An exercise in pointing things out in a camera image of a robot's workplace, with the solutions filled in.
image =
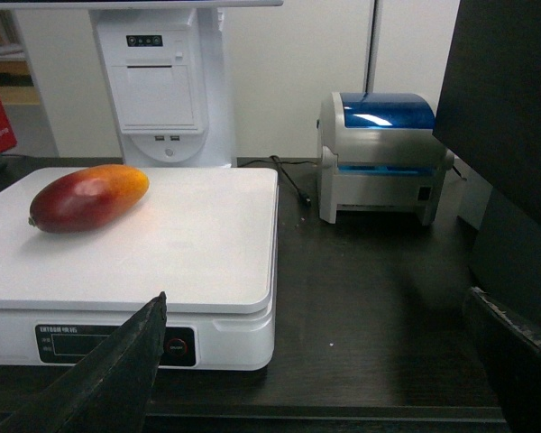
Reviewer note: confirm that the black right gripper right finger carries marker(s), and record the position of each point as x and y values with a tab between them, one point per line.
509	348

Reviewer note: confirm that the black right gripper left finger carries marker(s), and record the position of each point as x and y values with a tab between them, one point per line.
108	390

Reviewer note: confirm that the dark red mango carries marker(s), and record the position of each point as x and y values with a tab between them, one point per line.
87	199

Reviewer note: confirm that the white checkout scale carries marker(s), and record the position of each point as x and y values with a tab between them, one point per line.
206	238

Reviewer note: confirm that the black monitor panel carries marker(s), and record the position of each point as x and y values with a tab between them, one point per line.
489	114

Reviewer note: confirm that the blue grey label printer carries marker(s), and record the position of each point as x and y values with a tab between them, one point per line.
378	153

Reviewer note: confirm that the white POS terminal stand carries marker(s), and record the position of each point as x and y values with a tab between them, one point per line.
164	65

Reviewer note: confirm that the wooden pallet shelf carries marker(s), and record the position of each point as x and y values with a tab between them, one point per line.
16	82

